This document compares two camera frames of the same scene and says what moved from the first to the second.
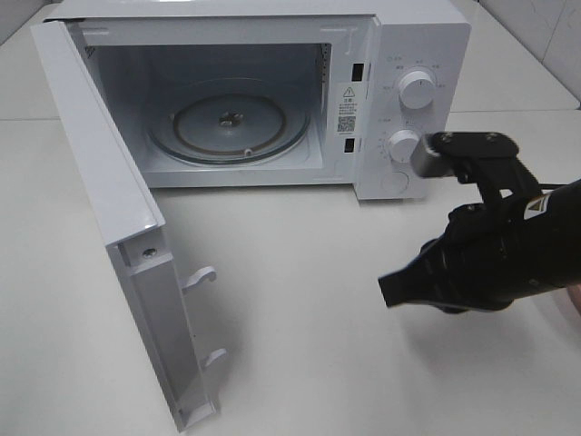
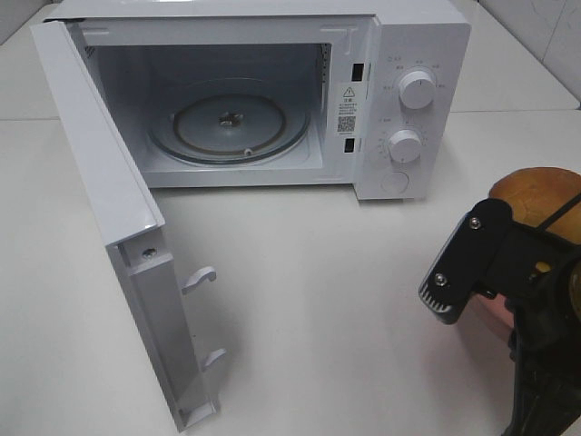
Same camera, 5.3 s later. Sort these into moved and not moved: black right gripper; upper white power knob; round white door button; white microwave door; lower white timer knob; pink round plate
Moved: pink round plate; black right gripper
Not moved: lower white timer knob; round white door button; upper white power knob; white microwave door
